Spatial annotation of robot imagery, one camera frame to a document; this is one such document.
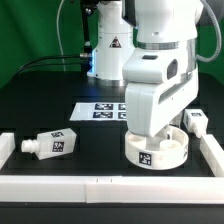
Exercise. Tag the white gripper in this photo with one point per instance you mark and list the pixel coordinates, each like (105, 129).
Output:
(150, 107)

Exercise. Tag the white right fence bar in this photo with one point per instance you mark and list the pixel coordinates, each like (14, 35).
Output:
(213, 154)

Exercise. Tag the white fence bar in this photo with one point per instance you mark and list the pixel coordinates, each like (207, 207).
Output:
(213, 154)
(68, 189)
(7, 145)

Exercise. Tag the white marker sheet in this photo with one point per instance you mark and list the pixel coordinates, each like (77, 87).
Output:
(99, 111)

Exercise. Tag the white front fence bar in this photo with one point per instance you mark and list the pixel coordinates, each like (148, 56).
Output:
(68, 189)

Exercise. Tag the white left fence bar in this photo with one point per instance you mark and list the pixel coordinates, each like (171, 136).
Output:
(7, 145)

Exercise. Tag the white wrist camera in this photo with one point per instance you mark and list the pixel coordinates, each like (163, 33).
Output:
(153, 67)

